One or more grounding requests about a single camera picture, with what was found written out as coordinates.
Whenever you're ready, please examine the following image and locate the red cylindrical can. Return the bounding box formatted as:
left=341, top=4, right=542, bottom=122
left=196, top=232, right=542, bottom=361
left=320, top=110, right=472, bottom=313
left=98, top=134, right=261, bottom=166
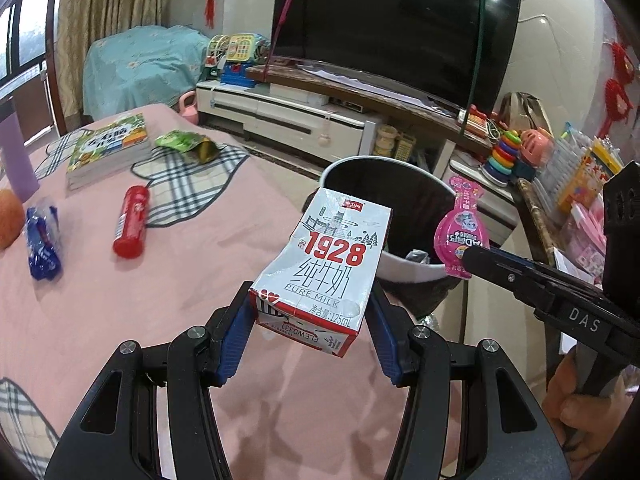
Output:
left=112, top=185, right=150, bottom=259

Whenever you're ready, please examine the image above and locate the red white milk carton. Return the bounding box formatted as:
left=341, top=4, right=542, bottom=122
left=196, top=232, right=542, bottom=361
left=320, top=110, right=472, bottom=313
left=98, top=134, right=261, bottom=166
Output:
left=250, top=188, right=392, bottom=358

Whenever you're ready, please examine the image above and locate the pink toy blister pack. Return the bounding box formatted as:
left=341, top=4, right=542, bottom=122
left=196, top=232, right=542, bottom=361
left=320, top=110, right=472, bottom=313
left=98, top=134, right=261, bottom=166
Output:
left=434, top=176, right=489, bottom=280

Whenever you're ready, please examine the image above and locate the blue crinkled plastic wrapper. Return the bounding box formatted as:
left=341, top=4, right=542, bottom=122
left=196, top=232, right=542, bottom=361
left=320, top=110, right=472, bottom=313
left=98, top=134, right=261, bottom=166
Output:
left=24, top=198, right=63, bottom=281

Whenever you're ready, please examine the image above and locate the white round trash bin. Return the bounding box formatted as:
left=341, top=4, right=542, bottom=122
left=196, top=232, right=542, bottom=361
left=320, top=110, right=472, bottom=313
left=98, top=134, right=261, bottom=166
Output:
left=320, top=155, right=460, bottom=318

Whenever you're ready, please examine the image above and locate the person's right hand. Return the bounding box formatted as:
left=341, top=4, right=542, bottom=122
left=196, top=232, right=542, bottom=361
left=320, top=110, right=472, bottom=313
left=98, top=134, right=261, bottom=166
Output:
left=541, top=351, right=632, bottom=476

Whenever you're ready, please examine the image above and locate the pink blanket table cover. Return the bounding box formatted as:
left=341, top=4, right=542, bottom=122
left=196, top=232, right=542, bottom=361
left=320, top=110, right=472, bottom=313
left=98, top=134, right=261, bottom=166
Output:
left=1, top=141, right=406, bottom=479

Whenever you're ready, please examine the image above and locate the green snack packet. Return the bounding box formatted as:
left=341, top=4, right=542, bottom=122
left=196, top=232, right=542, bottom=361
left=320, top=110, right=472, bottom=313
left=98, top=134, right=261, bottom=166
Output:
left=155, top=130, right=220, bottom=164

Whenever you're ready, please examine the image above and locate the colourful children's book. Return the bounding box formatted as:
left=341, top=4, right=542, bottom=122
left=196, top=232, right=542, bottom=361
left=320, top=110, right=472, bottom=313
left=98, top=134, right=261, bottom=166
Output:
left=66, top=113, right=152, bottom=191

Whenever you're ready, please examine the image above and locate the orange round fruit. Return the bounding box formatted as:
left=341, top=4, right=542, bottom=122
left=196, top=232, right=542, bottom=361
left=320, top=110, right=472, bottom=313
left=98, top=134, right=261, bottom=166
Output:
left=0, top=188, right=25, bottom=250

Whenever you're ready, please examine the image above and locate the pink kettlebell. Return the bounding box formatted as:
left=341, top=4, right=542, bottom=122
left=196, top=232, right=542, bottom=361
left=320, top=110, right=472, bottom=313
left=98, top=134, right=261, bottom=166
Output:
left=178, top=90, right=200, bottom=125

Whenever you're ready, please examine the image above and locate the purple tall bottle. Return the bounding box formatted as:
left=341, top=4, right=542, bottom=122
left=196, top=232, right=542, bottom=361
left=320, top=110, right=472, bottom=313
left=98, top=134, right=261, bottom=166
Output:
left=0, top=98, right=39, bottom=203

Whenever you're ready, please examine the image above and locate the white tv cabinet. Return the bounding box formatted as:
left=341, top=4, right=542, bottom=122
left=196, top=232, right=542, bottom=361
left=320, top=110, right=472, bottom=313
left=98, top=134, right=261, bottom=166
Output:
left=196, top=81, right=384, bottom=162

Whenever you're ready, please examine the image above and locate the teal covered sofa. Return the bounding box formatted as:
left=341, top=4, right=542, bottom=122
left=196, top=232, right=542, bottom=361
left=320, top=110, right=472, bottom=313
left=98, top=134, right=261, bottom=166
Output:
left=82, top=25, right=209, bottom=120

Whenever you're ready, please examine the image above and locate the toy cash register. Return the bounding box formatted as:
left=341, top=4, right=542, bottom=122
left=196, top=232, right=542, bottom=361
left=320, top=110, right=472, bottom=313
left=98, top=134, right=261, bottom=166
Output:
left=203, top=32, right=270, bottom=88

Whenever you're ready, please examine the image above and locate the wooden tv shelf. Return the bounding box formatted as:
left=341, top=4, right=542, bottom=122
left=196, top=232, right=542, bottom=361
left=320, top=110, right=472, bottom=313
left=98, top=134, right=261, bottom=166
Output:
left=246, top=64, right=492, bottom=158

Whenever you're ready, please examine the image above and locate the black flat screen television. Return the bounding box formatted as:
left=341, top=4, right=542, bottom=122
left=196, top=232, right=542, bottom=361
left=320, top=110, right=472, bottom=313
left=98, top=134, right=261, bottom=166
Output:
left=272, top=0, right=521, bottom=112

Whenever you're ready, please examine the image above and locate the rainbow stacking ring toy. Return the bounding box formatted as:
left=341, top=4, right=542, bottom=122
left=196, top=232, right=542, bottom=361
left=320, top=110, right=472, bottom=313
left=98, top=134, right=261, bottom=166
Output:
left=480, top=130, right=522, bottom=188

